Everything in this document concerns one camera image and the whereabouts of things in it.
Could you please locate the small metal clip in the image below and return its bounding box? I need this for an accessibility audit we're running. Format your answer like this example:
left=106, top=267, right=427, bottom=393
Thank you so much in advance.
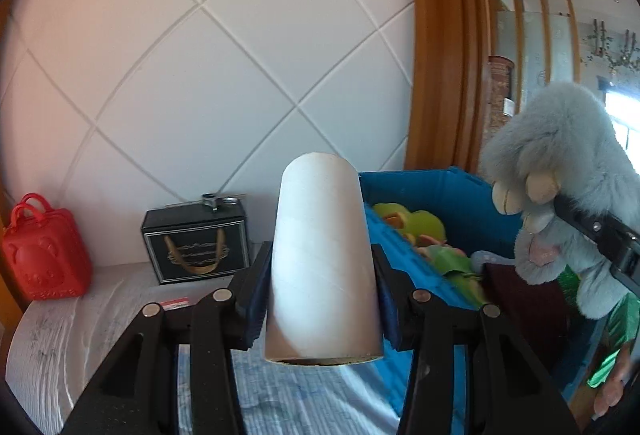
left=201, top=194, right=240, bottom=212

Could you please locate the black gift box gold print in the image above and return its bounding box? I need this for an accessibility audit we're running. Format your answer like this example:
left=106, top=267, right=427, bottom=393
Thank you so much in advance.
left=141, top=205, right=251, bottom=286

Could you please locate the green plush toy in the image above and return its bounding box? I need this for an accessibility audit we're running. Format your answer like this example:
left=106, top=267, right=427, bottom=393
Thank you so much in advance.
left=425, top=245, right=493, bottom=311

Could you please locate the white covered desktop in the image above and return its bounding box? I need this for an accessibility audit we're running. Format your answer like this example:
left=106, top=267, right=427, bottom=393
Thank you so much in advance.
left=5, top=260, right=406, bottom=435

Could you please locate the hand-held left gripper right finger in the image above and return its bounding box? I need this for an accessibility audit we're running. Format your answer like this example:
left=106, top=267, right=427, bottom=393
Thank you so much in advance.
left=371, top=245, right=581, bottom=435

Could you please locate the white paper roll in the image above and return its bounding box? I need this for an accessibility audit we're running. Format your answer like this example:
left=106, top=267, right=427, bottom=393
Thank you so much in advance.
left=263, top=152, right=385, bottom=366

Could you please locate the blue storage bin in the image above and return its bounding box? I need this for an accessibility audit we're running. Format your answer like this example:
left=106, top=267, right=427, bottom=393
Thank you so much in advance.
left=357, top=166, right=608, bottom=435

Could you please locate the grey plush toy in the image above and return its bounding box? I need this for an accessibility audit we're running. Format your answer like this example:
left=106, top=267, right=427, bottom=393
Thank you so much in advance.
left=480, top=82, right=638, bottom=320

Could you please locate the yellow-green plush toy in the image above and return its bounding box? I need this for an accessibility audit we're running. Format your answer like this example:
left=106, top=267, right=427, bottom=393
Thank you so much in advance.
left=372, top=202, right=447, bottom=246

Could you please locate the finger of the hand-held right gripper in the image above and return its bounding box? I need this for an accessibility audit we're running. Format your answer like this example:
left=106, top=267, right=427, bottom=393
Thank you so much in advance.
left=552, top=194, right=640, bottom=296

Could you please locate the shiny green fabric toy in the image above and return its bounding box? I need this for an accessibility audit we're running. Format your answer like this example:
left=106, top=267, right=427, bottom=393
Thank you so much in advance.
left=557, top=265, right=640, bottom=416

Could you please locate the red plastic handbag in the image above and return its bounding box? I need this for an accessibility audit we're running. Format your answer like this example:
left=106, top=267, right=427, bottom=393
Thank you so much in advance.
left=1, top=192, right=93, bottom=302

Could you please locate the maroon cloth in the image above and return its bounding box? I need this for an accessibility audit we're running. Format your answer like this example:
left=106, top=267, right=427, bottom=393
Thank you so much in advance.
left=482, top=262, right=583, bottom=366

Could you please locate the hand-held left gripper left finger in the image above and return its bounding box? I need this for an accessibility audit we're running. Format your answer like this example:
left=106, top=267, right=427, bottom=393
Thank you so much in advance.
left=62, top=240, right=275, bottom=435

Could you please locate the green vine decoration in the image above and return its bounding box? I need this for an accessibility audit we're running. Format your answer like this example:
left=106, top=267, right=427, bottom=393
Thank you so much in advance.
left=580, top=20, right=640, bottom=76

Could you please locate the wooden wall frame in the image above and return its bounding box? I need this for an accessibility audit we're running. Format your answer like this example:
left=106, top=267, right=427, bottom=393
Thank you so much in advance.
left=404, top=0, right=493, bottom=176

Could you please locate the wooden slat screen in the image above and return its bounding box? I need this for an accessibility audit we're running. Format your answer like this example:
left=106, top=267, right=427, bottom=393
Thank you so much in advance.
left=482, top=0, right=581, bottom=116

